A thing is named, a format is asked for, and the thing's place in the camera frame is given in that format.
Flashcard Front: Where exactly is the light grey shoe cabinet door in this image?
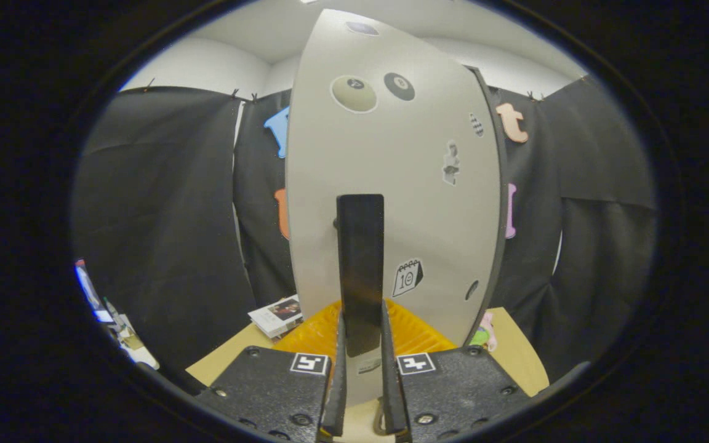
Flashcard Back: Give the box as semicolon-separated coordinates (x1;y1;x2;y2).
285;9;503;407

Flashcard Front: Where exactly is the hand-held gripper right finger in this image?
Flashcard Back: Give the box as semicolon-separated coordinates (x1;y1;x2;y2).
381;299;531;443

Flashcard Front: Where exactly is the grey shoe cabinet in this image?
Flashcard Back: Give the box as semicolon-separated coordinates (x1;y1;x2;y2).
465;65;509;345

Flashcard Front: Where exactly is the pile of small clutter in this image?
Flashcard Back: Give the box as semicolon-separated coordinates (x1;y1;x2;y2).
102;297;159;370

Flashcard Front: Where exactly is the black backdrop cloth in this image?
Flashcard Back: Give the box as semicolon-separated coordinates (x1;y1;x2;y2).
71;74;660;382

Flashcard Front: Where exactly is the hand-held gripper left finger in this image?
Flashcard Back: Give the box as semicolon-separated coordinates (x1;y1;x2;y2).
194;300;348;443

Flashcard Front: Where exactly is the white book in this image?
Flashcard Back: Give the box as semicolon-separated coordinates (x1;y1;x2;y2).
248;294;303;340

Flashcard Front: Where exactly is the green pink plush toy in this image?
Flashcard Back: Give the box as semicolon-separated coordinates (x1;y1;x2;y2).
469;311;498;353

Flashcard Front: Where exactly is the blue printed poster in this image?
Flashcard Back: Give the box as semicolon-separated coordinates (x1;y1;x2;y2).
74;260;115;324

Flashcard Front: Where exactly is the black door handle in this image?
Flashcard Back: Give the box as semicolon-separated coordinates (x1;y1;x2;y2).
336;194;386;357

